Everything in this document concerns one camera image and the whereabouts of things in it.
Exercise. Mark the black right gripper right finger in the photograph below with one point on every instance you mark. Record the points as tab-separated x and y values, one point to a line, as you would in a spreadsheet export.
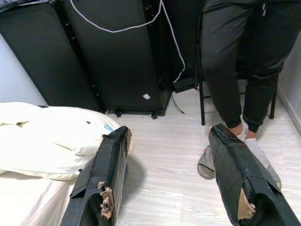
237	174

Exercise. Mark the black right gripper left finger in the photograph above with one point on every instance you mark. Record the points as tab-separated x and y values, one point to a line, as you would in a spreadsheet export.
103	174

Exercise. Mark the small white sticker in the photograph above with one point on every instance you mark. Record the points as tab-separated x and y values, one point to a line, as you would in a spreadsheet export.
146	96

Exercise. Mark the black power brick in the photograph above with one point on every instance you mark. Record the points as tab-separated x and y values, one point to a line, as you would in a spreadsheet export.
184	85

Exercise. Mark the cream cartoon print pillow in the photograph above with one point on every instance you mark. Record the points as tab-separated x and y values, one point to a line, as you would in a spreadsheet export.
47	131

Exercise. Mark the black metal chair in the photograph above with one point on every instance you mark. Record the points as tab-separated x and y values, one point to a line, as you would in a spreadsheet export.
202	106

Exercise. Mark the black cabinet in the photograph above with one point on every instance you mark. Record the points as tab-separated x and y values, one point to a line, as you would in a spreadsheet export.
117	58

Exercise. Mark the grey sandal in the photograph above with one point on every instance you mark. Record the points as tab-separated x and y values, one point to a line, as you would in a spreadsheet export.
207	169

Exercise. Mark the seated person in black trousers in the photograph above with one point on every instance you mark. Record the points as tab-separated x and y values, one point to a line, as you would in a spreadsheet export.
223	58

